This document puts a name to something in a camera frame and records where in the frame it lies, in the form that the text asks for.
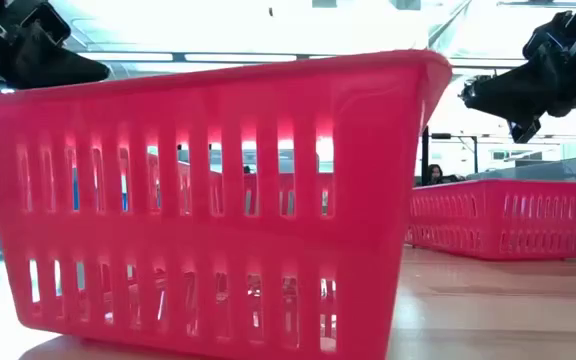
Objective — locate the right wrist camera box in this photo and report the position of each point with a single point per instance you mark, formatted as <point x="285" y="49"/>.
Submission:
<point x="548" y="37"/>

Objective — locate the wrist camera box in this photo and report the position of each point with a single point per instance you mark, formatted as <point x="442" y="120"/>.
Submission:
<point x="548" y="37"/>
<point x="48" y="22"/>

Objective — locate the person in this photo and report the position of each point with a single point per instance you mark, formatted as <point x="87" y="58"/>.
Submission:
<point x="435" y="175"/>

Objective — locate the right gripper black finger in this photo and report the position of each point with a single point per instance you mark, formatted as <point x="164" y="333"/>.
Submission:
<point x="518" y="92"/>
<point x="524" y="131"/>

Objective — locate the red slotted plastic basket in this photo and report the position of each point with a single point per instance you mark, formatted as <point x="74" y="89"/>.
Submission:
<point x="368" y="175"/>
<point x="518" y="240"/>

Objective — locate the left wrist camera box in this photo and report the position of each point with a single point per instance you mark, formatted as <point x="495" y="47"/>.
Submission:
<point x="48" y="22"/>

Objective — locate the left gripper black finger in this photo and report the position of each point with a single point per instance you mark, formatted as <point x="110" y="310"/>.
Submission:
<point x="58" y="67"/>

